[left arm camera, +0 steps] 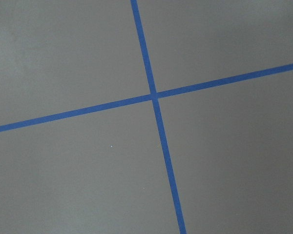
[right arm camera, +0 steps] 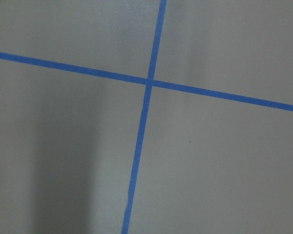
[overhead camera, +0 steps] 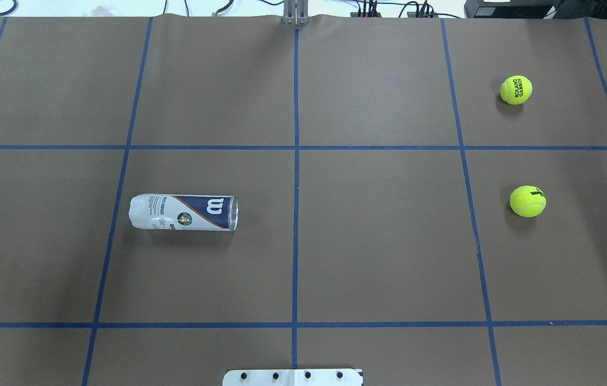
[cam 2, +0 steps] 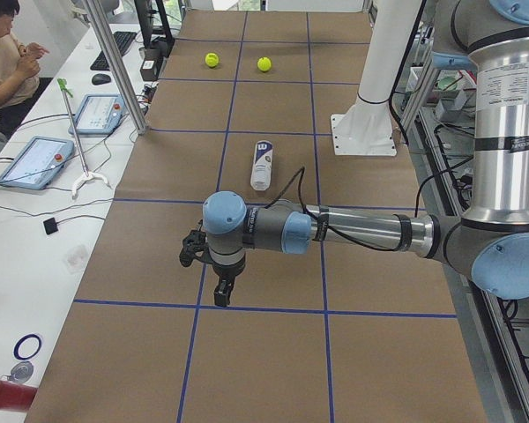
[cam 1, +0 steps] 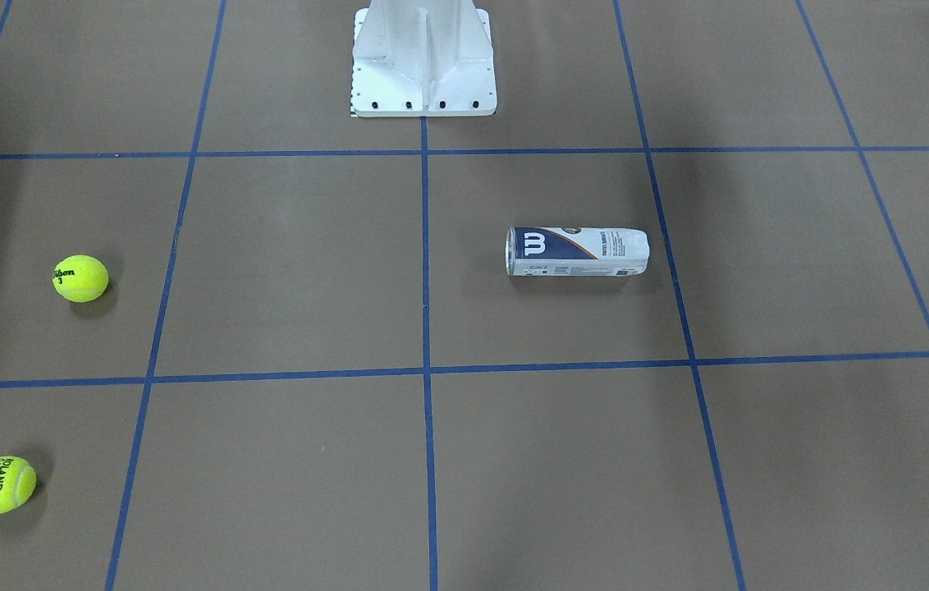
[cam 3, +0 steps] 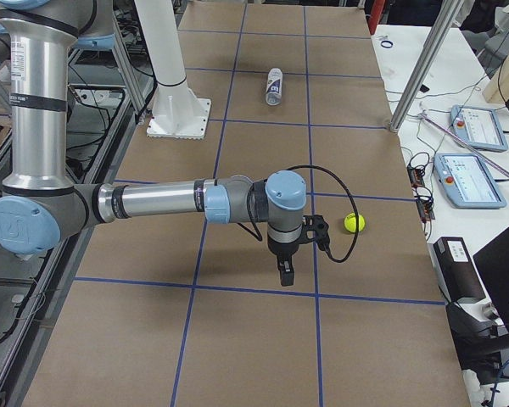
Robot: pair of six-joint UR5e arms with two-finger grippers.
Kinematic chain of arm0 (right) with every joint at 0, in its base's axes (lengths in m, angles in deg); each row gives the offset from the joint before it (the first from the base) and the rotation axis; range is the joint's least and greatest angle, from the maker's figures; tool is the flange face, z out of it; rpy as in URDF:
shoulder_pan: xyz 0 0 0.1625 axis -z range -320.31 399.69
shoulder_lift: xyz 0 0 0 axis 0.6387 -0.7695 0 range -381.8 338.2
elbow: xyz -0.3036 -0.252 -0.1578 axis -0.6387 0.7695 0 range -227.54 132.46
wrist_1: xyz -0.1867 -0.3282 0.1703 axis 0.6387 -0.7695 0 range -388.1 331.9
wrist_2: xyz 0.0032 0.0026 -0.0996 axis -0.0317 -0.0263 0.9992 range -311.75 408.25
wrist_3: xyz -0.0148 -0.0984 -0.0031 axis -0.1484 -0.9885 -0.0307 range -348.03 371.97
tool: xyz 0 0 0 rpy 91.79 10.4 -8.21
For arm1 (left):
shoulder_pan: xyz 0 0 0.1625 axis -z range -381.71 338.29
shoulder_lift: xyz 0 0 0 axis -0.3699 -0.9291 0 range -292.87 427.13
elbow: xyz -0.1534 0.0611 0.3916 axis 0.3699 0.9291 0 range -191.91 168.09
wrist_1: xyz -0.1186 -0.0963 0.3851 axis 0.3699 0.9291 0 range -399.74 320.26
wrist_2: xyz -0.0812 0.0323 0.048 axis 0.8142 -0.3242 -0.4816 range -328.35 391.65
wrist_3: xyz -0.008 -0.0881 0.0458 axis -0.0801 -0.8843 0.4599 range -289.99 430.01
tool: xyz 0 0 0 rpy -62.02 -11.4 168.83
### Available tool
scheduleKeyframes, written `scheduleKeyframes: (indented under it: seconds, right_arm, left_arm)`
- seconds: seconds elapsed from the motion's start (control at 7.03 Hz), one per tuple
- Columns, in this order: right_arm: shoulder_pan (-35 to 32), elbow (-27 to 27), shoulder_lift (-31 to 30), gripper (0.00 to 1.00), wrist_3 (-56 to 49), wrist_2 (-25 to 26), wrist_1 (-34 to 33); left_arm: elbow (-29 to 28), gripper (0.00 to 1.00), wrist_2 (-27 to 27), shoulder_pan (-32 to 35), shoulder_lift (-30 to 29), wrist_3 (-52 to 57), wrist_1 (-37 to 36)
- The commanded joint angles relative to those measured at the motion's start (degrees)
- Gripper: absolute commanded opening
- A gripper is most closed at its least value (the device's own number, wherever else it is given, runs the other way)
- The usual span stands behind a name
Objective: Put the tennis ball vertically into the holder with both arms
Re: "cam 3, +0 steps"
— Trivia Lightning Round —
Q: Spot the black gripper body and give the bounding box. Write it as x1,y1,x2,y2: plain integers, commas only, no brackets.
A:
267,237,300,259

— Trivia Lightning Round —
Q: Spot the yellow Wilson tennis ball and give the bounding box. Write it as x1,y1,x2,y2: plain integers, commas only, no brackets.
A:
344,213,366,233

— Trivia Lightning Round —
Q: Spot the white tennis ball can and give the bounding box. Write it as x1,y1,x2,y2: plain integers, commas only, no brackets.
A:
266,68,283,106

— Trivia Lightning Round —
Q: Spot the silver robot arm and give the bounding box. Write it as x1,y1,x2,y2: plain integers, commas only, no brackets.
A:
0,1,306,287

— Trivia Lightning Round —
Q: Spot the small electronics board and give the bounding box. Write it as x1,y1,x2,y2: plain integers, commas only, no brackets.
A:
406,152,434,224

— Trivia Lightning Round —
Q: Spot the black box white label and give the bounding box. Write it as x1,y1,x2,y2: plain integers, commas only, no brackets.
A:
431,237,485,304

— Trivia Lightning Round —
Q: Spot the near teach pendant tablet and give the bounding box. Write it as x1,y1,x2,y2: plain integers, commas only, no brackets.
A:
433,153,506,209

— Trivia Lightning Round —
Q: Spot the teach pendant tablet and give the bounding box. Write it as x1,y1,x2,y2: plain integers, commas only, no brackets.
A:
450,105,508,153
433,153,506,209

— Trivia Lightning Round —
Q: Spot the long reacher grabber stick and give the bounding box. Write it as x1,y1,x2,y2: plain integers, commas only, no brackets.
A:
417,113,509,180

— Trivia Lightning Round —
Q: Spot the black monitor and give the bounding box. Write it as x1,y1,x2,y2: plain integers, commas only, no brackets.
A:
473,226,509,327

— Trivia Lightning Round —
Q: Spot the far teach pendant tablet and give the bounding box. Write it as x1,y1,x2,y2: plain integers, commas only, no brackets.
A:
450,105,508,153

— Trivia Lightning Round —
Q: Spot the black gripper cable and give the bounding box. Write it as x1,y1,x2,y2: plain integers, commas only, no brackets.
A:
237,164,363,263

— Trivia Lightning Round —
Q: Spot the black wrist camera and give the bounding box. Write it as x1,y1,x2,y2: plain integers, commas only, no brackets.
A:
299,215,331,254

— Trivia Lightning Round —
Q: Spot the white camera stand pedestal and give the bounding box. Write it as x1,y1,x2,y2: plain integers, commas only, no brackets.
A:
135,0,211,139

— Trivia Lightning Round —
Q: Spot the aluminium frame post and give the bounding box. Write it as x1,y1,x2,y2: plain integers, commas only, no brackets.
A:
389,1,462,133

